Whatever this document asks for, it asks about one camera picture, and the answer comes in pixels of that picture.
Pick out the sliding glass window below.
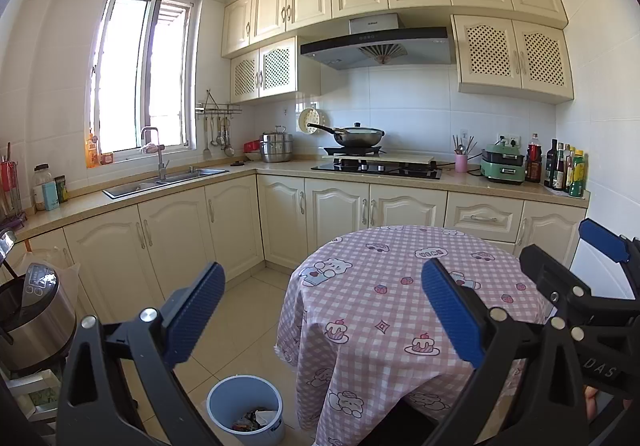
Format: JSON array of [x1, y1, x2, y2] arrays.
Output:
[[90, 0, 201, 162]]

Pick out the black gas stove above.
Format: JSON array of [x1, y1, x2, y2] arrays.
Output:
[[311, 146, 443, 180]]

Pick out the small cream lattice cabinet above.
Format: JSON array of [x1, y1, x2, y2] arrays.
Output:
[[230, 36, 321, 103]]

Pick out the steel electric pressure cooker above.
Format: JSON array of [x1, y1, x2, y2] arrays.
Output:
[[0, 229, 78, 377]]

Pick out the steel double sink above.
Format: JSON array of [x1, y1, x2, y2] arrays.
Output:
[[102, 167, 231, 200]]

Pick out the wide cream lattice cabinet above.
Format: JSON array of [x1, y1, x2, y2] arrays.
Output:
[[450, 15, 575, 104]]

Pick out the white perforated plate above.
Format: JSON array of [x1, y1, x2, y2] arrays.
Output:
[[297, 107, 325, 134]]

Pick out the steel kitchen faucet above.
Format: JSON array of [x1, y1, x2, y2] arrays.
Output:
[[141, 126, 171, 181]]

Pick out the orange bottle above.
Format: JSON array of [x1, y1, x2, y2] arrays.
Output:
[[85, 129, 101, 169]]

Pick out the black wok with lid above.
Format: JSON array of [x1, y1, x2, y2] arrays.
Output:
[[306, 121, 386, 148]]

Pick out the hanging steel skimmer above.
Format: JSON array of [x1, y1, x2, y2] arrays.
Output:
[[222, 116, 236, 157]]

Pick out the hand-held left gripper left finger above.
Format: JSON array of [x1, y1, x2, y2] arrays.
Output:
[[55, 261, 227, 446]]

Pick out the cream lower kitchen cabinets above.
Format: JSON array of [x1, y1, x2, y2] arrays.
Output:
[[15, 173, 588, 327]]

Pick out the rack with red utensils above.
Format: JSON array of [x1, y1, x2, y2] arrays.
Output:
[[0, 142, 27, 232]]

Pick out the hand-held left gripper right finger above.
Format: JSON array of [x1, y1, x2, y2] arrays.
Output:
[[421, 257, 588, 446]]

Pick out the white panel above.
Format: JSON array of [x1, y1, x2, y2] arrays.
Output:
[[569, 235, 632, 301]]

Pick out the row of condiment bottles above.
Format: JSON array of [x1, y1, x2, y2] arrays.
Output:
[[525, 132, 587, 198]]

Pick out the wrappers inside bin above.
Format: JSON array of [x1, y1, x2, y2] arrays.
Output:
[[231, 407, 277, 433]]

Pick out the green electric cooker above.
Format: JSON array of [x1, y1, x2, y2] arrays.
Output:
[[480, 142, 527, 185]]

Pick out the pink utensil cup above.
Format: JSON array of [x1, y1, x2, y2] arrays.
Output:
[[453, 133, 476, 173]]

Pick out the light blue trash bin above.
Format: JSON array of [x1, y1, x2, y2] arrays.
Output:
[[206, 375, 286, 446]]

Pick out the steel steamer pot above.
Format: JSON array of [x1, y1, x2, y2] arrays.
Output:
[[258, 125, 296, 163]]

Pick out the clear jar dark lid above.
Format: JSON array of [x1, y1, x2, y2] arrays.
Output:
[[32, 163, 53, 212]]

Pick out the person's right hand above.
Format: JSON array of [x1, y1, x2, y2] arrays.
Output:
[[582, 385, 602, 423]]

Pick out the wall utensil rack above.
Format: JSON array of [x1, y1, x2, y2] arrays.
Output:
[[196, 89, 243, 118]]

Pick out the grey range hood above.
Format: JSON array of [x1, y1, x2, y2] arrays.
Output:
[[300, 13, 456, 71]]

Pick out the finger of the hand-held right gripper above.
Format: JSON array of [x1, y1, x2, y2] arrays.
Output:
[[519, 243, 640, 327], [579, 219, 640, 272]]

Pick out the pink checked tablecloth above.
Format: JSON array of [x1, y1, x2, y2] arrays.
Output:
[[275, 225, 556, 446]]

